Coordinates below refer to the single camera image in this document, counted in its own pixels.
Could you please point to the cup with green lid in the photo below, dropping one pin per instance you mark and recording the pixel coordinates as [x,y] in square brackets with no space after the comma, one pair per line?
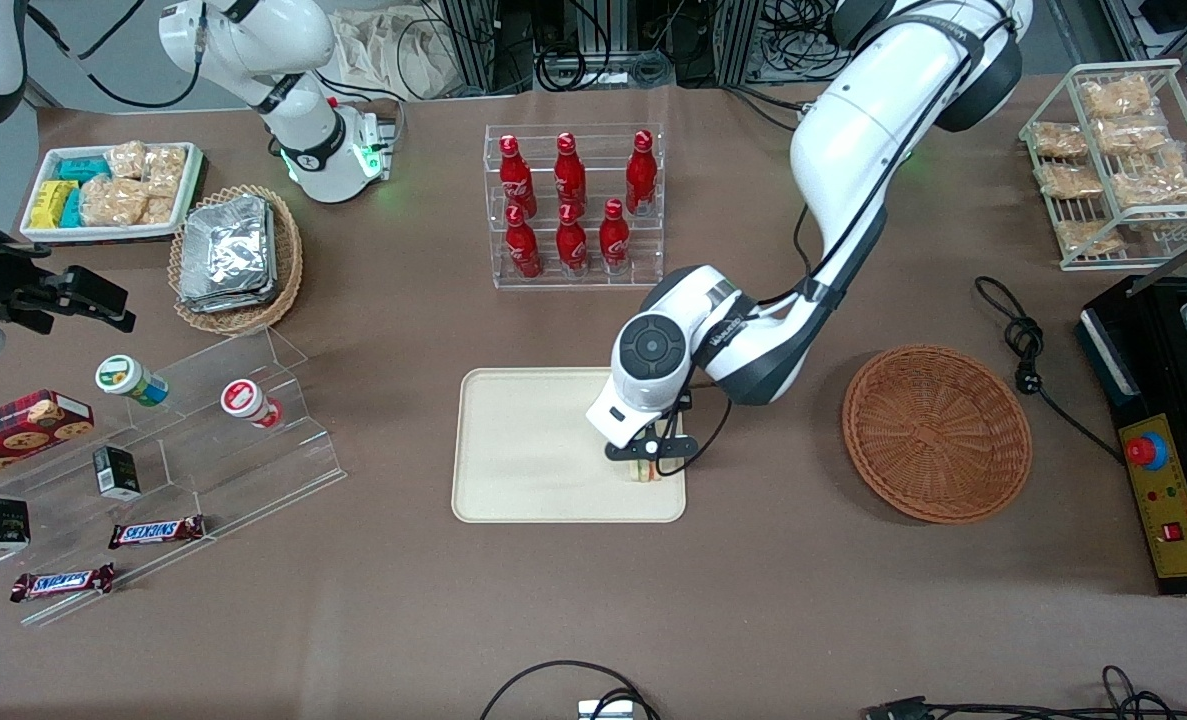
[125,378]

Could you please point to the clear rice cracker pack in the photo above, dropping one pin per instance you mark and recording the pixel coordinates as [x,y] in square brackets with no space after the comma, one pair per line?
[113,202]
[159,210]
[166,170]
[126,160]

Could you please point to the clear acrylic step display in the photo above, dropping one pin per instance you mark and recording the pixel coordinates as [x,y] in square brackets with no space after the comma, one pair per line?
[243,470]

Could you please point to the black machine housing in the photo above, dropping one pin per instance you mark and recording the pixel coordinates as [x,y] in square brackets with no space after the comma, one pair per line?
[1143,330]

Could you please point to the beige plastic tray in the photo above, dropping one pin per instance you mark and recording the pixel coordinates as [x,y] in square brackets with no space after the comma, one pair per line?
[533,450]

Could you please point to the silver metal bar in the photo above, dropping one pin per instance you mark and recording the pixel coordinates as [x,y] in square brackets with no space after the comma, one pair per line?
[1183,255]

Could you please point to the red cookie box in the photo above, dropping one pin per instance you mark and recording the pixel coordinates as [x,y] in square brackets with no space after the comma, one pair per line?
[18,432]

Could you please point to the small black white box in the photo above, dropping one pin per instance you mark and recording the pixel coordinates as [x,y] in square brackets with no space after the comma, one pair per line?
[3,524]

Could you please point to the snickers chocolate bar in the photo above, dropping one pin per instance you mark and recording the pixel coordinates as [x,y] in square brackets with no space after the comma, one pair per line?
[156,532]
[61,582]

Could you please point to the teal snack pack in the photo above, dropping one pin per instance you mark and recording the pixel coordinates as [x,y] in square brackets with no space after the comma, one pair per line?
[72,208]
[85,169]

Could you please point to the red emergency stop button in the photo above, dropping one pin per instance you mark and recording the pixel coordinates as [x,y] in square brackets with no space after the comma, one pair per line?
[1147,452]

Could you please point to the stack of silver foil packs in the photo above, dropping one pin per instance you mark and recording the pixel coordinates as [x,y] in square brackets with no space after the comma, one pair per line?
[228,255]

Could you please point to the yellow snack pack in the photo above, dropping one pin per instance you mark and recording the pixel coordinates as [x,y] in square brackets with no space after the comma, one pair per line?
[51,203]

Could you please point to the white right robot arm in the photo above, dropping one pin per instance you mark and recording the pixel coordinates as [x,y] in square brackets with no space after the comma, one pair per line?
[303,140]

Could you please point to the cup with red lid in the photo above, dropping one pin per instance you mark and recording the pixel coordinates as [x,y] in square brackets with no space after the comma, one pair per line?
[248,402]

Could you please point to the small white adapter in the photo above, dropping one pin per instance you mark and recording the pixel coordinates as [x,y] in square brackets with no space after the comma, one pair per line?
[605,710]

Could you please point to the clear acrylic bottle rack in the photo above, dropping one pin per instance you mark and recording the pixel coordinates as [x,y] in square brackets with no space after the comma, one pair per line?
[593,282]

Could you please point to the bagged fried snack pack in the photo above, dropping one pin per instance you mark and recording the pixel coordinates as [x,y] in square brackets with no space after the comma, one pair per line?
[1133,135]
[1118,97]
[1069,181]
[1153,182]
[1060,140]
[1088,236]

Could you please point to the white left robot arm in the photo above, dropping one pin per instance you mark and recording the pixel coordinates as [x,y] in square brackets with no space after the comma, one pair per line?
[853,130]

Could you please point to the white rectangular snack tray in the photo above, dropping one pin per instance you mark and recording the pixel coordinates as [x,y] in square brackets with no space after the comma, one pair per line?
[43,232]

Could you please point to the red cola bottle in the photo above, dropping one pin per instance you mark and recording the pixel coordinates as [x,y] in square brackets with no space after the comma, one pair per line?
[641,178]
[517,180]
[572,248]
[614,242]
[570,175]
[523,250]

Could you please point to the aluminium frame post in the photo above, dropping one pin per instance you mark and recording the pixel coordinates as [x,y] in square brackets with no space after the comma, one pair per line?
[468,45]
[738,40]

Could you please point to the beige cloth bag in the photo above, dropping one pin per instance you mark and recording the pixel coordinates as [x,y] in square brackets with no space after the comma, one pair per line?
[393,50]

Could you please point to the round brown wicker basket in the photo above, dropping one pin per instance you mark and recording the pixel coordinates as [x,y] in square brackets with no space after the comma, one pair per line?
[938,435]

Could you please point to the triangular sandwich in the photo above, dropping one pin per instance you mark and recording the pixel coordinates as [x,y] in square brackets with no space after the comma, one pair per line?
[646,473]

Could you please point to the yellow control box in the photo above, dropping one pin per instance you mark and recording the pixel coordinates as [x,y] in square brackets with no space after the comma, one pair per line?
[1178,520]

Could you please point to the oval light wicker basket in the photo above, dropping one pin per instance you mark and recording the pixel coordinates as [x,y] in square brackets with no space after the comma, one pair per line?
[288,260]

